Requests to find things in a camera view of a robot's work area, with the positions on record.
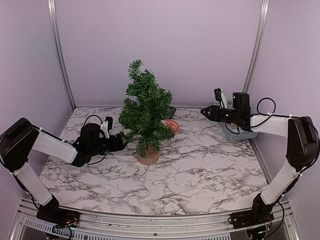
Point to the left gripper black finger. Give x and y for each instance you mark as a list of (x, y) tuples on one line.
[(124, 144), (124, 137)]

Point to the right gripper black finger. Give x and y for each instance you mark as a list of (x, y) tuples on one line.
[(212, 116), (212, 109)]

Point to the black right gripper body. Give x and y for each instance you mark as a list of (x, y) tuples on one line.
[(232, 118)]

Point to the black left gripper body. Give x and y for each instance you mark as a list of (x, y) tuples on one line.
[(95, 149)]

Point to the light blue perforated basket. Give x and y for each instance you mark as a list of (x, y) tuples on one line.
[(235, 133)]

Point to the small green christmas tree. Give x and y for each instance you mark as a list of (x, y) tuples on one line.
[(145, 106)]

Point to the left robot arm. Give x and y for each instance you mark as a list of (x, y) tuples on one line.
[(22, 138)]

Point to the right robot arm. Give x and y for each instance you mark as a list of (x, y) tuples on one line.
[(302, 137)]

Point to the black floral square plate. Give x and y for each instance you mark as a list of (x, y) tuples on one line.
[(171, 112)]

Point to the orange white patterned bowl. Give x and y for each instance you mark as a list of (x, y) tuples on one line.
[(172, 124)]

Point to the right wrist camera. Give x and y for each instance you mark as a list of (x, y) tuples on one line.
[(220, 98)]

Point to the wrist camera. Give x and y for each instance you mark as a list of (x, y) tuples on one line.
[(220, 98), (106, 126)]

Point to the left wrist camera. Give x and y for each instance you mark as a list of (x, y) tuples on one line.
[(106, 126)]

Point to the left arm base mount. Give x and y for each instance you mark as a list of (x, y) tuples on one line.
[(51, 212)]

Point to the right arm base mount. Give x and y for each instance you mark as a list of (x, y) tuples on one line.
[(252, 216)]

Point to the right aluminium frame post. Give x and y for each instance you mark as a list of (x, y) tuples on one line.
[(258, 42)]

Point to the aluminium frame post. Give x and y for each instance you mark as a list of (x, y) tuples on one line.
[(59, 51), (258, 42)]

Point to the front aluminium rail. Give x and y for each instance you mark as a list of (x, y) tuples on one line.
[(92, 225)]

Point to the left aluminium frame post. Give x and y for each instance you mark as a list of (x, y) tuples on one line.
[(59, 51)]

